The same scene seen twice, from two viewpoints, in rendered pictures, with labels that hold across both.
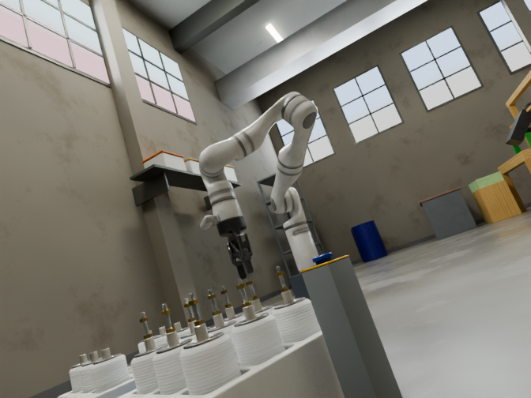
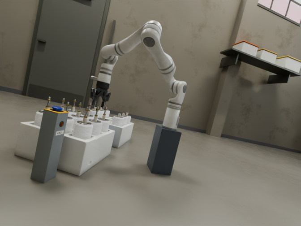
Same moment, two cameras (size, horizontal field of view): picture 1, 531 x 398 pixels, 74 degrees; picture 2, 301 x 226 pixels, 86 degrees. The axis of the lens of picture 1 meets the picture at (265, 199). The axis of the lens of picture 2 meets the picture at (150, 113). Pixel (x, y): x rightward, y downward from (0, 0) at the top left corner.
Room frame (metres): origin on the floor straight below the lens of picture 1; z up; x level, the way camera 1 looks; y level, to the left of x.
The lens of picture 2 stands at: (0.60, -0.87, 0.45)
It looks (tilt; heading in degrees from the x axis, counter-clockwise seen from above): 4 degrees down; 53
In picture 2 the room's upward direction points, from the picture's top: 14 degrees clockwise
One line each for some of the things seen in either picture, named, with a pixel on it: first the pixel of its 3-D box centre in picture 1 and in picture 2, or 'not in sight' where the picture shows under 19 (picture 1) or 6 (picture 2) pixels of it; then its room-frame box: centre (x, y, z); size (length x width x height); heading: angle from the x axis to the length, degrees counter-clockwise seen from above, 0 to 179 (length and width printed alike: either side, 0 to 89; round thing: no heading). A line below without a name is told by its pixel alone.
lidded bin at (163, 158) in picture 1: (165, 167); (243, 50); (4.09, 1.04, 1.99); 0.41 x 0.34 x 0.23; 158
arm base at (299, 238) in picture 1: (303, 248); (171, 116); (1.38, -0.08, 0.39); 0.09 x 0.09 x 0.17; 68
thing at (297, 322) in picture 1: (303, 343); (80, 138); (0.85, 0.02, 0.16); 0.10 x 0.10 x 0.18
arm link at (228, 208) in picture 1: (220, 212); (102, 76); (0.92, 0.13, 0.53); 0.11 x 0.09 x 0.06; 113
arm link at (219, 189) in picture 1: (216, 178); (109, 61); (0.94, 0.11, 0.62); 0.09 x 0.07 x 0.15; 16
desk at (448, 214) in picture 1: (446, 215); not in sight; (7.41, -3.39, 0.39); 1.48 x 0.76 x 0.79; 158
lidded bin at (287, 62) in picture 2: (218, 177); (285, 66); (5.22, 0.58, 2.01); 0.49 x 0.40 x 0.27; 158
